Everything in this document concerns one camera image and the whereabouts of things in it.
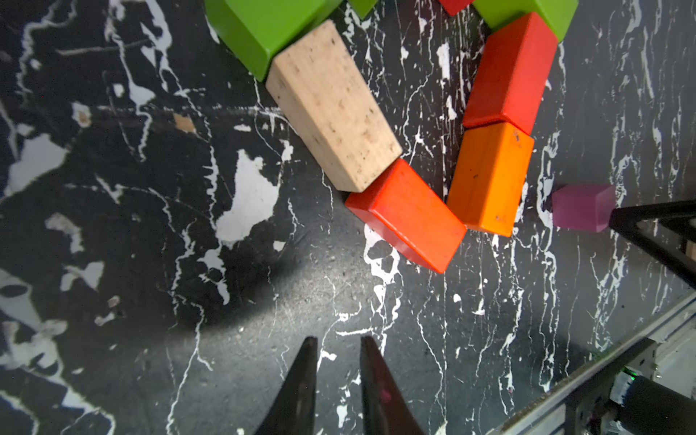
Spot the purple block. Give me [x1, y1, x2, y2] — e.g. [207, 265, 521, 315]
[552, 185, 616, 233]

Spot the red block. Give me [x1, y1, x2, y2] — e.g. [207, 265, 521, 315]
[345, 159, 467, 274]
[463, 12, 558, 135]
[438, 0, 474, 16]

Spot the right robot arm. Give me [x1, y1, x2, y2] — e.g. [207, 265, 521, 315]
[609, 199, 695, 434]

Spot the orange block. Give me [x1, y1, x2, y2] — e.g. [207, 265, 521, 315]
[447, 123, 535, 237]

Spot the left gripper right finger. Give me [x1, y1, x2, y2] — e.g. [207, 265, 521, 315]
[360, 336, 423, 435]

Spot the green block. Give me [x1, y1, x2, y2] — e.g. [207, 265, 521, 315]
[205, 0, 340, 82]
[471, 0, 580, 43]
[349, 0, 377, 20]

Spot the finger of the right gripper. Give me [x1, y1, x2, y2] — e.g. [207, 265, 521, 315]
[609, 199, 695, 288]

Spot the natural wood block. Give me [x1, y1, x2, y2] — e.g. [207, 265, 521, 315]
[266, 20, 402, 192]

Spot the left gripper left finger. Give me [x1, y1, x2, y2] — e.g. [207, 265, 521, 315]
[256, 336, 318, 434]

